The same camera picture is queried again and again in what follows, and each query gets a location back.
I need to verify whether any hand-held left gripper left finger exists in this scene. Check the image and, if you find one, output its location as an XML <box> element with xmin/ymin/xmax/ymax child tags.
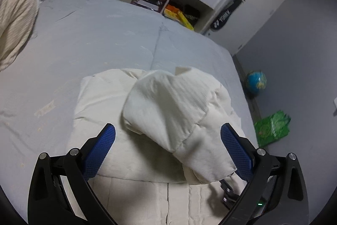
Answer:
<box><xmin>28</xmin><ymin>123</ymin><xmax>118</xmax><ymax>225</ymax></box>

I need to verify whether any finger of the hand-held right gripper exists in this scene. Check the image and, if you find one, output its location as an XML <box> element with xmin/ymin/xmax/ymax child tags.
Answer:
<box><xmin>220</xmin><ymin>179</ymin><xmax>241</xmax><ymax>208</ymax></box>

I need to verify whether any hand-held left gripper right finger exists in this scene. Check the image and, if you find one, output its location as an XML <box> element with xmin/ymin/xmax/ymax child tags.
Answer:
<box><xmin>220</xmin><ymin>123</ymin><xmax>309</xmax><ymax>225</ymax></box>

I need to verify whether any white hooded jacket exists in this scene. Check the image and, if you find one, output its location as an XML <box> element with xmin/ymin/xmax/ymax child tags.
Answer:
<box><xmin>69</xmin><ymin>66</ymin><xmax>261</xmax><ymax>225</ymax></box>

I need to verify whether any green shopping bag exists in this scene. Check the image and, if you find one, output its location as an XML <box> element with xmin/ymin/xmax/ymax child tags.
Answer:
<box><xmin>254</xmin><ymin>110</ymin><xmax>291</xmax><ymax>147</ymax></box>

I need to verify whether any blue globe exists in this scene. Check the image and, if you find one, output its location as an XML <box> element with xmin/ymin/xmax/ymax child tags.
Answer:
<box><xmin>245</xmin><ymin>71</ymin><xmax>267</xmax><ymax>95</ymax></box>

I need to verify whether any grey bed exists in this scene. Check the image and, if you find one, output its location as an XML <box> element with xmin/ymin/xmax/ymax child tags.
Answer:
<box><xmin>0</xmin><ymin>0</ymin><xmax>260</xmax><ymax>225</ymax></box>

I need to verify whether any black racket bag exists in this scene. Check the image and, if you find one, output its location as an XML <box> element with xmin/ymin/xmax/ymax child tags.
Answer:
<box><xmin>209</xmin><ymin>0</ymin><xmax>244</xmax><ymax>32</ymax></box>

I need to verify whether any yellow and orange toy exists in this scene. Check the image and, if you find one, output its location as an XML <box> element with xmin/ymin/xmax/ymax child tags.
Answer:
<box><xmin>164</xmin><ymin>5</ymin><xmax>194</xmax><ymax>31</ymax></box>

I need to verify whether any cream fleece blanket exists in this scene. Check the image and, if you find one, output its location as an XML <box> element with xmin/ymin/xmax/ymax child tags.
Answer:
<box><xmin>0</xmin><ymin>0</ymin><xmax>40</xmax><ymax>71</ymax></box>

